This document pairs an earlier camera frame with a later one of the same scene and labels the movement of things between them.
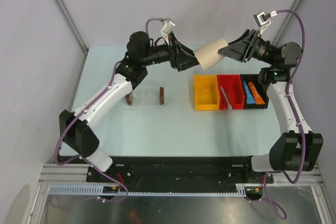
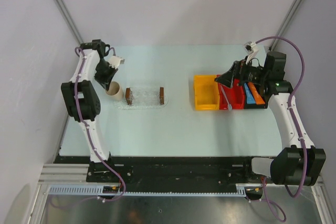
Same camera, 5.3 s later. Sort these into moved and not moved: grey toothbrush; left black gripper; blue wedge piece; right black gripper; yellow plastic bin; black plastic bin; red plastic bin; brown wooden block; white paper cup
Moved: right black gripper; left black gripper; white paper cup
Not moved: yellow plastic bin; red plastic bin; black plastic bin; grey toothbrush; brown wooden block; blue wedge piece
